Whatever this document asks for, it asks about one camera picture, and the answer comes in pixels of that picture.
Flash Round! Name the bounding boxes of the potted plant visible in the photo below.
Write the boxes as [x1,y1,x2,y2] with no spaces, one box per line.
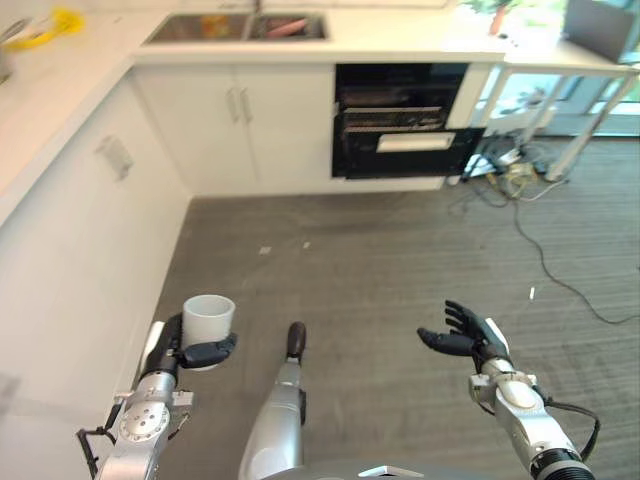
[462,0,524,37]

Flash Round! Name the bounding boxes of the long black floor cable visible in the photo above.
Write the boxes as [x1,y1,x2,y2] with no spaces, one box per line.
[512,197,640,325]

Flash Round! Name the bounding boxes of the silver robot leg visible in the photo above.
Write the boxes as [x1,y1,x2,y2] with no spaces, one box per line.
[238,355,308,480]

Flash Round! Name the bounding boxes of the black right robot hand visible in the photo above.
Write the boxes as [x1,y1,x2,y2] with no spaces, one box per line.
[416,299,511,374]

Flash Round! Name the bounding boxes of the tangled cables and power strip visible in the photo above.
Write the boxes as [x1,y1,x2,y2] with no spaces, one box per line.
[447,142,571,211]

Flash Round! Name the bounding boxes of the dishwasher rack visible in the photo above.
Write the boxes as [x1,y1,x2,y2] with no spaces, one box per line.
[334,103,446,133]

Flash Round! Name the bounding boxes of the white drawer handle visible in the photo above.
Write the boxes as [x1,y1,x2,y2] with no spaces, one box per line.
[96,135,135,182]

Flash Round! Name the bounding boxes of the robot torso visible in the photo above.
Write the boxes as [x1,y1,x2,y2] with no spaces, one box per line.
[294,462,441,480]

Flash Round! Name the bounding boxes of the black dishwasher door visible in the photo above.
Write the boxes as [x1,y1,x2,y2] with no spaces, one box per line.
[330,127,486,180]

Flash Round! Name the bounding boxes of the white cylindrical cup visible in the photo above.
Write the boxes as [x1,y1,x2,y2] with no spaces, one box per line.
[182,294,237,372]

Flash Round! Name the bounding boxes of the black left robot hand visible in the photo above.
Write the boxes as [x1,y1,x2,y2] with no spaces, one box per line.
[142,312,240,374]

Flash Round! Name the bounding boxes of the black open dishwasher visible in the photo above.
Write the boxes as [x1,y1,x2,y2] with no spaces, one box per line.
[329,61,487,180]

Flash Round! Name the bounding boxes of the grey laptop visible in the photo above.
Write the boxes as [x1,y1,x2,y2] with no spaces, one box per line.
[561,0,637,65]

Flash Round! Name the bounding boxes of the white desk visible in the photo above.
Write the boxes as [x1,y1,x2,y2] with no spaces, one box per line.
[492,34,640,183]

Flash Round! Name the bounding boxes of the yellow rubber gloves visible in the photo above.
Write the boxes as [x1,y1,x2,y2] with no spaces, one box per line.
[5,6,86,51]

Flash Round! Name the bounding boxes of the white kitchen cabinet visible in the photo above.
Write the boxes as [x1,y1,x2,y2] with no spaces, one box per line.
[130,62,337,197]

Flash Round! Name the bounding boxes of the pink dish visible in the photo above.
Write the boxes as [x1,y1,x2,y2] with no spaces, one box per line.
[264,18,307,39]

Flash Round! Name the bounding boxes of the stainless steel double sink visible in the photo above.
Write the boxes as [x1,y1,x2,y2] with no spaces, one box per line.
[142,12,331,47]

